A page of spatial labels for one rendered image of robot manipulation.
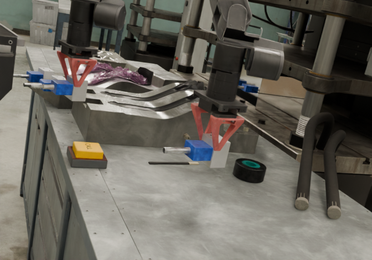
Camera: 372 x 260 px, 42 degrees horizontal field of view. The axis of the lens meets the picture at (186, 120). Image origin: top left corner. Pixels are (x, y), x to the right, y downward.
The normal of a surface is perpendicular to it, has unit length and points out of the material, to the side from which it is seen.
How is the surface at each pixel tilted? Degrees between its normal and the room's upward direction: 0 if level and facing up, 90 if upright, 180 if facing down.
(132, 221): 0
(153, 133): 90
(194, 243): 0
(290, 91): 90
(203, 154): 91
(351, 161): 90
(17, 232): 0
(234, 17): 54
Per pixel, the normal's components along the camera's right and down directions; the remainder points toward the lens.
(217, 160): 0.48, 0.33
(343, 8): -0.03, 0.25
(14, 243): 0.19, -0.95
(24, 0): 0.25, 0.29
